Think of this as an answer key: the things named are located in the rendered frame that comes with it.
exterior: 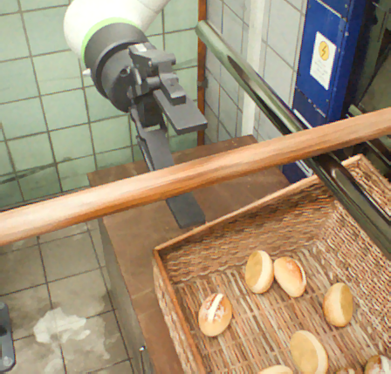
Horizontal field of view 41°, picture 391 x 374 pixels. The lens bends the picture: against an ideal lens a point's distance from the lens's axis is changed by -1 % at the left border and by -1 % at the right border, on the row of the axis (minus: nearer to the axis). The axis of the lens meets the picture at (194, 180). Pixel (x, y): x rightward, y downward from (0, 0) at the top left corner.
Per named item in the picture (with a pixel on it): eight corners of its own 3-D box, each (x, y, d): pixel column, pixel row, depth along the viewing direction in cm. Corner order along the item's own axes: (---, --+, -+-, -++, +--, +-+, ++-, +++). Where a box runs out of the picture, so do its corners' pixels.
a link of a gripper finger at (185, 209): (158, 183, 59) (158, 188, 60) (180, 225, 55) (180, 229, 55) (182, 177, 60) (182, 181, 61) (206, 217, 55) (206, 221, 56)
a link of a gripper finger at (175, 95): (168, 78, 53) (167, 51, 51) (186, 103, 49) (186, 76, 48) (154, 81, 53) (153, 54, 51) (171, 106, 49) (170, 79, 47)
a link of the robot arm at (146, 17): (99, 58, 85) (42, 23, 78) (147, -2, 82) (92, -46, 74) (122, 102, 75) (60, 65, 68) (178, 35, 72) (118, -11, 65)
